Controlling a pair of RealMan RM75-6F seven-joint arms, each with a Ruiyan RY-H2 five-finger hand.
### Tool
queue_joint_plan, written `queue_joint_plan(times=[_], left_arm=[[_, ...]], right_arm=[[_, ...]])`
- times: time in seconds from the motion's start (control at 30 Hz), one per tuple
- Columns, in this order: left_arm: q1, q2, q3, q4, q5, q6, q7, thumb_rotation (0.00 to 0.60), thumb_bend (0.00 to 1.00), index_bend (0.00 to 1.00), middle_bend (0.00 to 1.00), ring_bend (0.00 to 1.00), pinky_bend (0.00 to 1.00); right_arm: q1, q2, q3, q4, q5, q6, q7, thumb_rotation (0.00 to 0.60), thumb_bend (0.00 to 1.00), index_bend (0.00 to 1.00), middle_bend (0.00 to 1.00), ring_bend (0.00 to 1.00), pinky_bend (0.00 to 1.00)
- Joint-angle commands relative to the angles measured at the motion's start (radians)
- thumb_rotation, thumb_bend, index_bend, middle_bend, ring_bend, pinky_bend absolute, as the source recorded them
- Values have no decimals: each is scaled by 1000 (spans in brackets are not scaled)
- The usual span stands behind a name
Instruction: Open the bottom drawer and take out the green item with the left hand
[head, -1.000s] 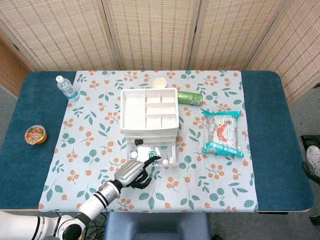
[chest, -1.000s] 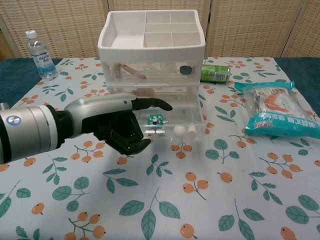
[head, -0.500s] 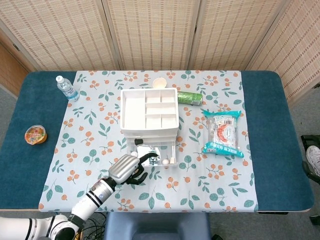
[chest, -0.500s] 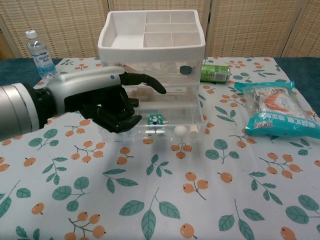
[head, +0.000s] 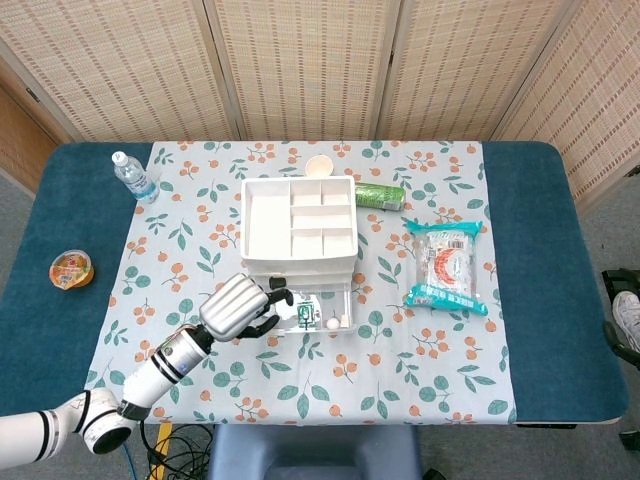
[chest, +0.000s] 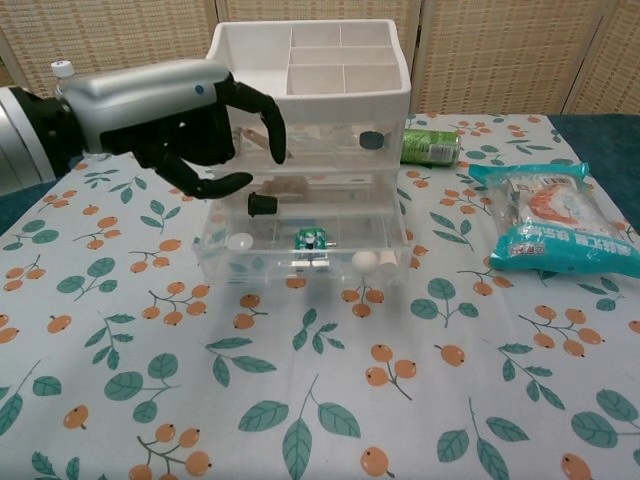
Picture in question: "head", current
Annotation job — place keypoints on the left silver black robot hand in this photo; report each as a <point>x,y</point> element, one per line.
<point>232,310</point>

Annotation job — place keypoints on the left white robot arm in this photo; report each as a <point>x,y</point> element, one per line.
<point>160,367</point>

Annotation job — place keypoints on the white drawer organizer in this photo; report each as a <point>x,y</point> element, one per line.
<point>270,230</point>

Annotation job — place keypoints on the white egg-shaped ball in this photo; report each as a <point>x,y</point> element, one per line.
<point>332,324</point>

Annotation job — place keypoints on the small white cylinder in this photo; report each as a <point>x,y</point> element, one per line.
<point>344,320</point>

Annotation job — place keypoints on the floral tablecloth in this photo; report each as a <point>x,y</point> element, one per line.
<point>375,370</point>

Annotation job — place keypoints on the blue-grey seat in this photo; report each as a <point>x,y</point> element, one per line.
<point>310,450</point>

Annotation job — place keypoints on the clear water bottle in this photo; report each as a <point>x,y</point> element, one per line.
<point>136,180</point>

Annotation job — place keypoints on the orange jelly cup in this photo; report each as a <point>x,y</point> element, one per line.
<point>70,270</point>

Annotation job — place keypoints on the beige paper cup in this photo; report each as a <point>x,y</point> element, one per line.
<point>319,165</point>

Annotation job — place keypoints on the green drink can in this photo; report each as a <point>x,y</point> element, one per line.
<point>380,196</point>

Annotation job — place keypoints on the teal snack bag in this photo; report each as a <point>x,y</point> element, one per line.
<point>445,265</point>

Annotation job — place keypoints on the woven folding screen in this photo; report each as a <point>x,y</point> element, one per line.
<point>310,65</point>

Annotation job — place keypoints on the teal table cover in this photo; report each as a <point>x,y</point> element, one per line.
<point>545,250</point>

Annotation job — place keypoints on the white sneaker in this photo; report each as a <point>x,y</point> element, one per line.
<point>627,315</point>

